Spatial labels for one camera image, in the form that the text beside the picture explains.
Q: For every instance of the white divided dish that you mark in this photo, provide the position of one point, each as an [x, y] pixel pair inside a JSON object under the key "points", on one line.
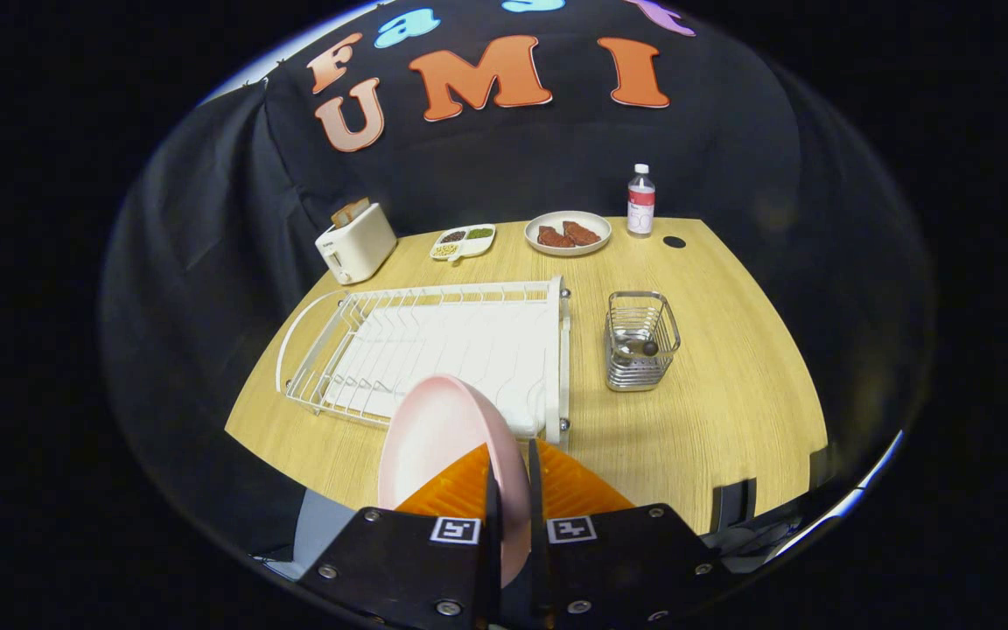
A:
{"points": [[464, 245]]}

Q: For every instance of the red label plastic bottle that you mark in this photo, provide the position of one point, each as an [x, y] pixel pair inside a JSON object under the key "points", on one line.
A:
{"points": [[640, 206]]}

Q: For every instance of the white toaster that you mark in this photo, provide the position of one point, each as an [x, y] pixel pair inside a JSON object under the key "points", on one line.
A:
{"points": [[360, 245]]}

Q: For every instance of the red meat slice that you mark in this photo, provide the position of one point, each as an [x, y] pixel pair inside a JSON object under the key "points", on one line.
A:
{"points": [[581, 234], [554, 237]]}

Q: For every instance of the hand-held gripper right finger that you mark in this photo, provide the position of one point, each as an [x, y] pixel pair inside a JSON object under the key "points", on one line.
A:
{"points": [[537, 525]]}

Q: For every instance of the beige plate with meat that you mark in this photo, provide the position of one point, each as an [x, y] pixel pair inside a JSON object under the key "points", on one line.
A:
{"points": [[596, 219]]}

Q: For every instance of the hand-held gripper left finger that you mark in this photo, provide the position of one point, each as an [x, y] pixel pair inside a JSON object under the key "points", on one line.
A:
{"points": [[493, 542]]}

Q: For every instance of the black backdrop cloth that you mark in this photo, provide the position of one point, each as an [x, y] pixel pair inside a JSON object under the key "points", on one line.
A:
{"points": [[513, 166]]}

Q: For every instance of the pink plate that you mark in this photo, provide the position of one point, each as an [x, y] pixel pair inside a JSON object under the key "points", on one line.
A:
{"points": [[434, 437]]}

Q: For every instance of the toast slices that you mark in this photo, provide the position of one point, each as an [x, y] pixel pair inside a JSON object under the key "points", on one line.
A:
{"points": [[351, 212]]}

